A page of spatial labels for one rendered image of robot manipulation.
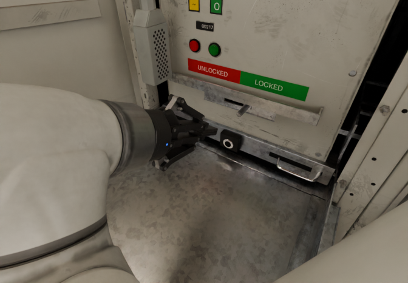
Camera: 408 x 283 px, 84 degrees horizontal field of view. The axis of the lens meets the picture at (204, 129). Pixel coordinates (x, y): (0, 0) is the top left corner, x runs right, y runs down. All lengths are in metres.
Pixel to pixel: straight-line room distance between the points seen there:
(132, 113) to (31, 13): 0.44
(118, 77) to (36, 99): 0.57
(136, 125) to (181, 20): 0.42
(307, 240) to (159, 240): 0.31
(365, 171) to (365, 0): 0.32
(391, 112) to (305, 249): 0.31
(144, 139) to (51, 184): 0.11
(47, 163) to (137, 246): 0.38
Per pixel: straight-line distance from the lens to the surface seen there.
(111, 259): 0.22
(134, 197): 0.61
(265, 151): 0.65
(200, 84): 0.60
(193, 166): 0.66
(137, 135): 0.26
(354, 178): 0.59
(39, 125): 0.20
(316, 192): 0.66
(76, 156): 0.20
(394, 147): 0.54
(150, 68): 0.59
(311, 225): 0.59
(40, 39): 0.69
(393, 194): 0.60
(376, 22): 0.49
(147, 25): 0.57
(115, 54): 0.74
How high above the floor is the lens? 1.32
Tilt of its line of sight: 37 degrees down
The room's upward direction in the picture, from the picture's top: straight up
